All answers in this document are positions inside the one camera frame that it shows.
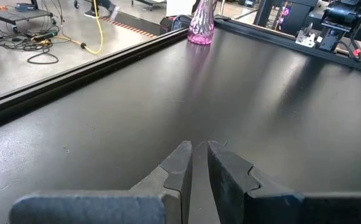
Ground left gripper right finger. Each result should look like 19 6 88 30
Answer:
207 139 361 224

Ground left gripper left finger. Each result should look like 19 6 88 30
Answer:
9 140 194 224

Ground pink ribbed glass vase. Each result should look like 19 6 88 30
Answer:
187 0 215 45

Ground black red tool case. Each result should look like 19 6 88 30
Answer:
159 14 192 35

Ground black computer tower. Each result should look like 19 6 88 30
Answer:
253 0 321 37

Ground black power strip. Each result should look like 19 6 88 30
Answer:
30 30 59 41

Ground person's foot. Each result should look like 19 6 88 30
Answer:
83 0 119 19

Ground white panel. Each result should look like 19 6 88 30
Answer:
166 0 197 17

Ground grey rolling cart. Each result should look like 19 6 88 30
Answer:
0 0 57 32

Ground silver metal bracket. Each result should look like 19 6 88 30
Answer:
294 23 317 49

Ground thin yellow cable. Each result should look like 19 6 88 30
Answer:
54 0 104 55

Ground tangled black floor cables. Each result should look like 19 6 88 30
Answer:
0 18 63 65

